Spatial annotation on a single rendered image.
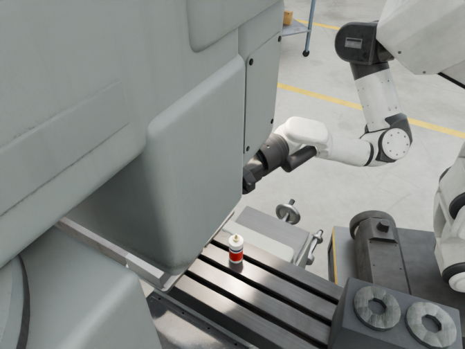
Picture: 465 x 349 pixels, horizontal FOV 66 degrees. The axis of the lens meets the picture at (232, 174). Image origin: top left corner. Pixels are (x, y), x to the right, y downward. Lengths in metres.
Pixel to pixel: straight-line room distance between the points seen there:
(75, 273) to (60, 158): 0.10
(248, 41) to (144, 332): 0.36
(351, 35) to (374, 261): 0.89
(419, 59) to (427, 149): 2.38
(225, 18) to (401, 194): 2.45
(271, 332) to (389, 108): 0.63
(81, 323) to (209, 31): 0.27
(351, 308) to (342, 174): 2.01
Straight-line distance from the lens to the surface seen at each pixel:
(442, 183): 1.28
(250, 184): 0.76
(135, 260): 1.01
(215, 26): 0.37
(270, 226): 1.40
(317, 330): 0.98
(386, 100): 1.00
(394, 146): 0.97
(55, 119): 0.26
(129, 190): 0.41
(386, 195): 2.70
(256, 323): 0.97
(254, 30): 0.51
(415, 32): 0.86
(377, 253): 1.56
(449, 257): 1.44
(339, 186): 2.65
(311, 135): 0.87
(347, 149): 0.94
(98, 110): 0.28
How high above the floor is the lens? 1.78
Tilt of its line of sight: 42 degrees down
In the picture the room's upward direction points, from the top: straight up
